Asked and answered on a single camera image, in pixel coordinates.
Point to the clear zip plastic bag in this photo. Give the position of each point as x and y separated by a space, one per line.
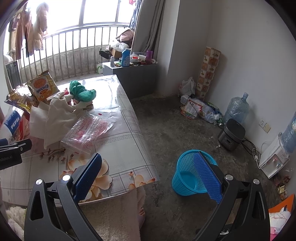
86 132

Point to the dark grey cabinet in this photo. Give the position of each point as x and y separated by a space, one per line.
137 81

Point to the water bottle on dispenser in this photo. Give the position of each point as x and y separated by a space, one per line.
288 138

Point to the purple cup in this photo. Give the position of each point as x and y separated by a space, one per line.
149 55

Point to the floor trash pile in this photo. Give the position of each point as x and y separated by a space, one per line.
193 108

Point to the blue plastic waste basket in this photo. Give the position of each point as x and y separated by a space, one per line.
186 180

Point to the purple noodle bag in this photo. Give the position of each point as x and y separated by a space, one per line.
22 98

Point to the grey curtain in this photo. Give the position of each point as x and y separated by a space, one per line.
148 27

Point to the patterned tall box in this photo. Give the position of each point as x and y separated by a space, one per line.
207 72

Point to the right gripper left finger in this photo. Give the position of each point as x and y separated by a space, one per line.
84 176

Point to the large water jug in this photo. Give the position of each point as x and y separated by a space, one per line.
238 109

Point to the Pepsi plastic bottle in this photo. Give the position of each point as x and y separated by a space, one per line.
11 123

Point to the green white paper bag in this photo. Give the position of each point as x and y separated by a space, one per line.
99 68

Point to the green plastic bag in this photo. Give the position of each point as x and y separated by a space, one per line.
80 93

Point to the metal balcony railing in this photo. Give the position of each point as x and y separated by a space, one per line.
71 52

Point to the floral tablecloth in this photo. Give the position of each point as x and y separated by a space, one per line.
123 147

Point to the blue detergent bottle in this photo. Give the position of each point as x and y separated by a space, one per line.
125 58

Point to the orange snack bag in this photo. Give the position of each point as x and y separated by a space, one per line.
43 86

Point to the hanging pink jacket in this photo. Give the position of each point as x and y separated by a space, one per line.
35 38

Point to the black rice cooker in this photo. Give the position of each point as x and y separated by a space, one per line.
231 135

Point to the white water dispenser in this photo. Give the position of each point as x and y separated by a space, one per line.
274 158

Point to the wall power socket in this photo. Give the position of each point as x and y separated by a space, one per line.
264 125

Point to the white plastic bag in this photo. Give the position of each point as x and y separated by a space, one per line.
187 87

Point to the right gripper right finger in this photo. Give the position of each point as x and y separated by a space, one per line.
207 176

